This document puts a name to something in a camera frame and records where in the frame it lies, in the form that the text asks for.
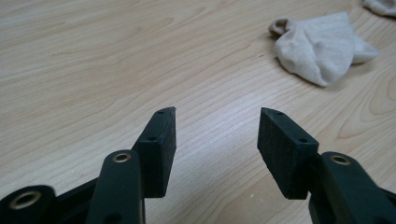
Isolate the white sock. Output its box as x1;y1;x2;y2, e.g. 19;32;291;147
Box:
268;11;380;88
361;0;396;18

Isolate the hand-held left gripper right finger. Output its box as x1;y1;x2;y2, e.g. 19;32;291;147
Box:
257;106;320;201

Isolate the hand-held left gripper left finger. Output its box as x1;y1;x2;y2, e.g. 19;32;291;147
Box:
131;106;177;199

